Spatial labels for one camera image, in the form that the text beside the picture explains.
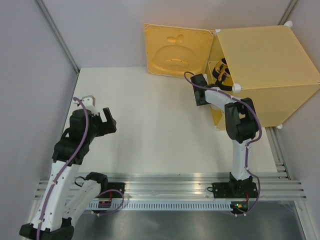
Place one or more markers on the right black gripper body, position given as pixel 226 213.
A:
pixel 199 101

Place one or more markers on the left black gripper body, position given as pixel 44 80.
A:
pixel 100 128

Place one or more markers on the gold loafer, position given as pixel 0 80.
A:
pixel 219 67
pixel 223 77

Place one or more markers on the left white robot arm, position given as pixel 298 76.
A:
pixel 56 218

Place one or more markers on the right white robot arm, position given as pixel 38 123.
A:
pixel 241 123

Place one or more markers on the yellow plastic shoe cabinet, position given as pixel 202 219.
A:
pixel 271 67

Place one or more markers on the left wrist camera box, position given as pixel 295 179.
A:
pixel 89 102

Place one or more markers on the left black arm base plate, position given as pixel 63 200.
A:
pixel 120 186

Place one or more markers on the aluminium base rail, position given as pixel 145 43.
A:
pixel 177 164

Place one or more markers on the white slotted cable duct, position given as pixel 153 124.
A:
pixel 152 205

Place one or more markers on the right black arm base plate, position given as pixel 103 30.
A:
pixel 232 190

